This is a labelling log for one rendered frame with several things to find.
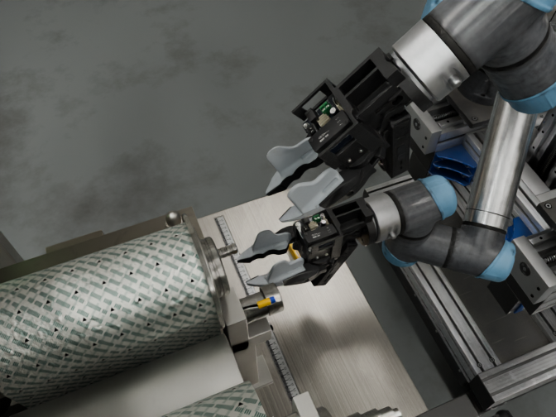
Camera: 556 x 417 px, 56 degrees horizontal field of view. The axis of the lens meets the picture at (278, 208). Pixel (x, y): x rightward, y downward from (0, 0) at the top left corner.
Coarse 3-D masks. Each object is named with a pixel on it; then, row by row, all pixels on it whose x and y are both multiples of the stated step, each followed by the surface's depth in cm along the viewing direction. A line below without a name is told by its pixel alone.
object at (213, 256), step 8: (200, 240) 63; (208, 240) 63; (208, 248) 62; (216, 248) 62; (208, 256) 61; (216, 256) 61; (208, 264) 61; (216, 264) 61; (216, 272) 61; (224, 272) 61; (216, 280) 61; (224, 280) 61; (224, 288) 62
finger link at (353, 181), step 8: (368, 168) 57; (344, 176) 58; (352, 176) 57; (360, 176) 57; (368, 176) 57; (344, 184) 57; (352, 184) 57; (360, 184) 57; (336, 192) 58; (344, 192) 58; (352, 192) 58; (328, 200) 59; (336, 200) 58; (344, 200) 59
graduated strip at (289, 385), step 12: (228, 228) 109; (228, 240) 107; (240, 264) 104; (240, 276) 103; (252, 288) 101; (276, 348) 94; (276, 360) 93; (288, 372) 92; (288, 384) 91; (288, 396) 90
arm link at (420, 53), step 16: (416, 32) 51; (432, 32) 50; (400, 48) 52; (416, 48) 50; (432, 48) 50; (448, 48) 49; (400, 64) 52; (416, 64) 50; (432, 64) 50; (448, 64) 50; (416, 80) 51; (432, 80) 51; (448, 80) 51; (432, 96) 52
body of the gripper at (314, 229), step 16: (336, 208) 80; (352, 208) 83; (368, 208) 80; (304, 224) 79; (320, 224) 81; (336, 224) 78; (352, 224) 80; (368, 224) 81; (304, 240) 78; (320, 240) 78; (336, 240) 78; (352, 240) 84; (368, 240) 82; (304, 256) 82; (320, 256) 81; (336, 256) 83
